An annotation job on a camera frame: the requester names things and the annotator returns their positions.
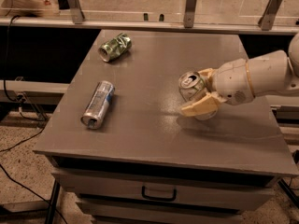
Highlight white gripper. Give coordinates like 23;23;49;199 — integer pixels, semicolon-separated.
180;59;254;117

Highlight white 7up can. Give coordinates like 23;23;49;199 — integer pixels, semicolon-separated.
178;72;217;120

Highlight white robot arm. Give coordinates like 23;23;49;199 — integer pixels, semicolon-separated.
178;35;299;120

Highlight crushed green can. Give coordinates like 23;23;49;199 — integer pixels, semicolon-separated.
98;33;132;62

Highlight silver blue energy drink can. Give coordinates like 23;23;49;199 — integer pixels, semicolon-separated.
80;80;115;130

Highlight grey drawer cabinet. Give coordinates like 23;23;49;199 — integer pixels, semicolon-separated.
36;32;298;224

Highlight white bag on shelf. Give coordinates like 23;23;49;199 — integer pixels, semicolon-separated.
0;0;60;18

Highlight black drawer handle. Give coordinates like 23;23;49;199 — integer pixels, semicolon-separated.
141;186;177;202

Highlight metal rail frame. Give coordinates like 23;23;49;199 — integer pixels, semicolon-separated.
14;0;299;35

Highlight black floor cable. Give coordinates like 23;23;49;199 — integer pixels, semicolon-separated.
0;15;69;224

